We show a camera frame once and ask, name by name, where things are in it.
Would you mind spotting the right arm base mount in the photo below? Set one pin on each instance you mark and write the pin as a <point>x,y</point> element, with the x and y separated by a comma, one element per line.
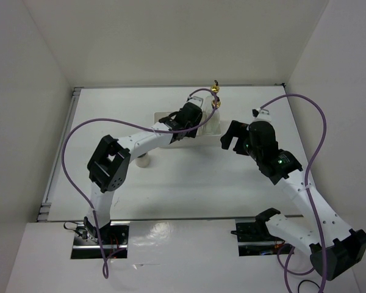
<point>253,238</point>

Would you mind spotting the glass oil bottle gold spout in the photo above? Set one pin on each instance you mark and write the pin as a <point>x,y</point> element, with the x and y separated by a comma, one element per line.
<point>212,127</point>

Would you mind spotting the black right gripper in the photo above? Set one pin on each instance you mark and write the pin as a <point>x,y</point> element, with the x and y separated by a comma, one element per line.
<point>238,129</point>

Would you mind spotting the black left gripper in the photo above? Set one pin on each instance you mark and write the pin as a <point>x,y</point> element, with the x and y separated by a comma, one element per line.
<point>193,132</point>

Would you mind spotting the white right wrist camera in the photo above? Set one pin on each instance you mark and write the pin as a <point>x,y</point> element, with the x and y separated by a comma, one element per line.
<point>261,115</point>

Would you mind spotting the white powder jar black lid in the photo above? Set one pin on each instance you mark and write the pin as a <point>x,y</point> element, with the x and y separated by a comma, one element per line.
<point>143,161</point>

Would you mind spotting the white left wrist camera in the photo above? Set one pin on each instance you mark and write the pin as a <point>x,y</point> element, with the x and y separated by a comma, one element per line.
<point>198,100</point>

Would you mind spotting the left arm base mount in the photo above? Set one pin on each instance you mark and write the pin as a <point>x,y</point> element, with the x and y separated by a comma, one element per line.
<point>86,247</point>

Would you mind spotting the white three-compartment organizer tray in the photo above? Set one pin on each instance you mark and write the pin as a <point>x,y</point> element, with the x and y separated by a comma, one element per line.
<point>210,137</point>

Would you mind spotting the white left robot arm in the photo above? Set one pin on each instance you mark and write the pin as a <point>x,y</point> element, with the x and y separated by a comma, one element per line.
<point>110,161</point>

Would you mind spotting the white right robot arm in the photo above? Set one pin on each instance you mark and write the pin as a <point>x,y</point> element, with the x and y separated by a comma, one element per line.
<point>331,244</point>

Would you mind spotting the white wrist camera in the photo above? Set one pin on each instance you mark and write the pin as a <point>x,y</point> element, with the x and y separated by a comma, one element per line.
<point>261,115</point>
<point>198,100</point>

